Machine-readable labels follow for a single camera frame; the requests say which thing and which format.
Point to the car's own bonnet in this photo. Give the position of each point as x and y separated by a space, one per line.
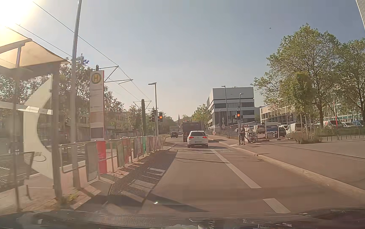
182 221

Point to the tall grey pole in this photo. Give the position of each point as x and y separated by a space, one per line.
74 95

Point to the road markings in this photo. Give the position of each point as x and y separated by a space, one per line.
238 173

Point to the dark overhead line mast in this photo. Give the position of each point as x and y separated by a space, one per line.
143 117

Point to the railing with coloured panels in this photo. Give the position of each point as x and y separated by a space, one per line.
122 152

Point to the row of trees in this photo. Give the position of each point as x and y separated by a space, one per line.
74 101

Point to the paved tram stop platform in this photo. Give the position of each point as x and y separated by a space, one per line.
36 190

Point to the street lamp post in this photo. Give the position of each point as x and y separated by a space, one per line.
155 108
240 108
226 111

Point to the group of people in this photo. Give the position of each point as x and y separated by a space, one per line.
245 133

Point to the grey asphalt road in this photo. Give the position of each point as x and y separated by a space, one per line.
198 178

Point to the metal fence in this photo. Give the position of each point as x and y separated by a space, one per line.
348 132

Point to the row of parked cars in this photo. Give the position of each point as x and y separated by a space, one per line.
354 122

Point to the grey office building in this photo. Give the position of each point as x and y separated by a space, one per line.
232 106

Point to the dark lorry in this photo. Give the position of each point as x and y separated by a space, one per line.
191 128

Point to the large green tree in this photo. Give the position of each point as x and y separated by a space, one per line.
303 73
359 79

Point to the grey pavement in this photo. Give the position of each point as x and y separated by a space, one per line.
335 162

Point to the tram stop shelter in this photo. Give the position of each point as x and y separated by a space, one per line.
17 105

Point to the metal mesh bench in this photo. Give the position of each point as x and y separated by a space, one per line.
2 173

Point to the white van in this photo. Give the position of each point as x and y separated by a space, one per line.
294 128

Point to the white hatchback car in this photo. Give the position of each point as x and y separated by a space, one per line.
197 139

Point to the traffic light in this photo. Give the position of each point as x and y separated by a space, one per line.
238 119
160 116

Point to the dark car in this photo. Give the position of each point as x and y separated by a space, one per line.
174 134

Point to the low glass building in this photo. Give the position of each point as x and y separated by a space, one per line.
297 113

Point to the tram stop sign pillar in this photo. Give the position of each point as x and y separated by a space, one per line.
97 105

